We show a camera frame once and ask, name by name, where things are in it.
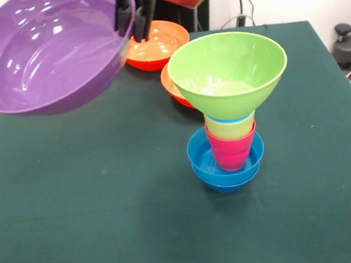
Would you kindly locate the light blue bowl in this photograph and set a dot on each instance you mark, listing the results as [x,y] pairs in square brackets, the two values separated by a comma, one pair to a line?
[197,163]

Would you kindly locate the black plug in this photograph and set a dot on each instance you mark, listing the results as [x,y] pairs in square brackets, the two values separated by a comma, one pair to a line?
[240,21]

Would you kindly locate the yellow-green cup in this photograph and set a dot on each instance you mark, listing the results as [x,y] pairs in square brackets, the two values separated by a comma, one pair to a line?
[230,130]

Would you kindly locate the orange bowl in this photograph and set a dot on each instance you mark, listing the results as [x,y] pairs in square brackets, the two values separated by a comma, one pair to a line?
[160,48]
[174,87]

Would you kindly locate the dark green tablecloth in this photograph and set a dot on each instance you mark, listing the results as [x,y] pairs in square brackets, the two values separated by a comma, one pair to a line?
[186,231]

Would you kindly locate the black knob clamp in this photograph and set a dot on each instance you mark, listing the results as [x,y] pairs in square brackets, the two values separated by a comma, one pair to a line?
[343,29]

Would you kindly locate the light green bowl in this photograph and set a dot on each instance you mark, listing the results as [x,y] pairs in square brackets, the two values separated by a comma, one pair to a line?
[228,69]

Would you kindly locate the dark blue bowl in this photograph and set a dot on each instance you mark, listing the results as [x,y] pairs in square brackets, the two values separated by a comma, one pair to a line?
[228,185]

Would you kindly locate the purple bowl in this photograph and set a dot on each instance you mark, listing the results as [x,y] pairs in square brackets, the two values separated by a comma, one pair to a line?
[46,63]

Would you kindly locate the light blue cup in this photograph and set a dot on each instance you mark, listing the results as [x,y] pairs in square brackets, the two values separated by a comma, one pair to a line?
[231,120]

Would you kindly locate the black rounded base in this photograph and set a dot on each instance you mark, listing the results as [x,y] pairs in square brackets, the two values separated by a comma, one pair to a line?
[350,51]

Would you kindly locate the red cup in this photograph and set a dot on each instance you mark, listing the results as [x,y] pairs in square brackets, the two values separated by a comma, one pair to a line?
[232,153]

